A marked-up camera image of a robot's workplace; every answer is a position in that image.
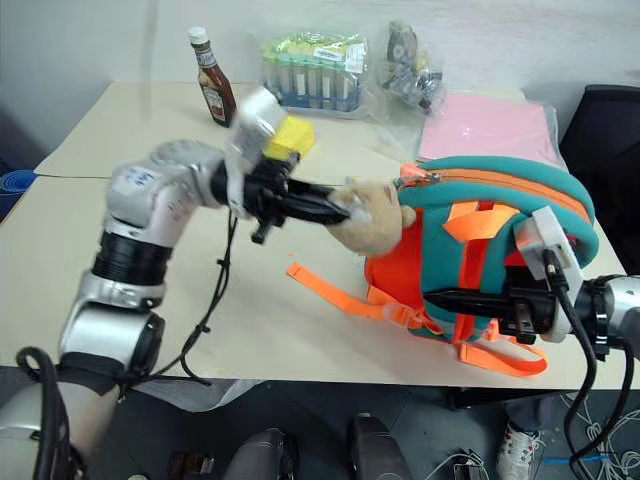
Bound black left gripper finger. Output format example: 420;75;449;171
284;201;351;225
287;179;347;207

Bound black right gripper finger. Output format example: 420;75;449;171
423;288;508;314

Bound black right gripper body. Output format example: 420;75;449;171
499;267;559;347

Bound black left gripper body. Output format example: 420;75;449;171
239;154;302;245

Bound orange and teal backpack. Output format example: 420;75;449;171
285;155;597;379

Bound yellow box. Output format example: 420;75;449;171
264;115;319;161

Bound person's grey trouser leg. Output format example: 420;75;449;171
502;398;569;434

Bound glass ketchup bottle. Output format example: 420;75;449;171
187;27;239;129

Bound bagged test tube rack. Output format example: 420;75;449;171
259;29;374;121

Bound white sneaker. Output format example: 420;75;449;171
496;419;544;479

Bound clear bag of parts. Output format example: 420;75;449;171
372;19;449;119

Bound pink paper stack in plastic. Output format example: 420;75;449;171
417;92;566;169

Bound dark rounded shape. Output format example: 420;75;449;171
227;427;301;480
347;412;414;480

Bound black office chair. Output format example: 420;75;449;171
558;83;640;276

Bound clear plastic sheet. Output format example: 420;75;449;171
119;377;266;414

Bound blue rolled mat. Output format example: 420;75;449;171
0;169;39;224

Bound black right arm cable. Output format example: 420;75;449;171
542;247;636;480

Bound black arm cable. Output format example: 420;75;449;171
14;207;239;480
542;247;636;480

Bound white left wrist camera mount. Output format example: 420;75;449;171
222;87;286;221

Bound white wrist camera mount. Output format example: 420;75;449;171
222;87;286;221
514;207;584;344

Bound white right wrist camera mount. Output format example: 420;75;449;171
514;207;584;344

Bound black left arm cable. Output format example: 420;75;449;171
14;207;239;480

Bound white floor cables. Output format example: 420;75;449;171
564;389;640;480

